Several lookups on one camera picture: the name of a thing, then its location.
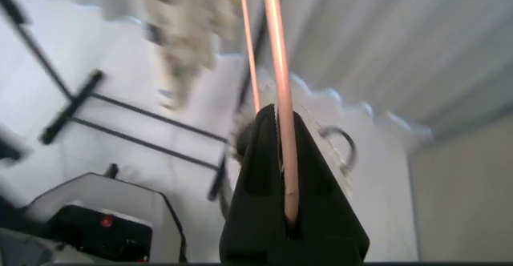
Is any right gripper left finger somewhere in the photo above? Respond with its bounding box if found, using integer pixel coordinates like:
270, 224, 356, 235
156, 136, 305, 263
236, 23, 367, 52
219, 104, 289, 264

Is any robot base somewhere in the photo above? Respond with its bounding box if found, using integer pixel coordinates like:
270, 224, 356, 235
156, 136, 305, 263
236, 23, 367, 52
0, 172, 188, 264

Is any black clothes rack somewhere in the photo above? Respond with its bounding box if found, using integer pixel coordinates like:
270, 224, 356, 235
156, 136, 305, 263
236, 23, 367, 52
0, 0, 268, 203

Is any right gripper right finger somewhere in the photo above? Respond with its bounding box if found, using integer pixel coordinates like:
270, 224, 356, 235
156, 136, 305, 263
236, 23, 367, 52
294, 110, 370, 264

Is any white laundry basket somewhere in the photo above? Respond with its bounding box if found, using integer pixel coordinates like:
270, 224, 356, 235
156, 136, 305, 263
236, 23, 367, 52
224, 109, 358, 219

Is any cream printed garment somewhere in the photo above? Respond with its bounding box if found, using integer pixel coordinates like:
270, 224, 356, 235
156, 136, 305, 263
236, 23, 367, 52
139, 0, 240, 111

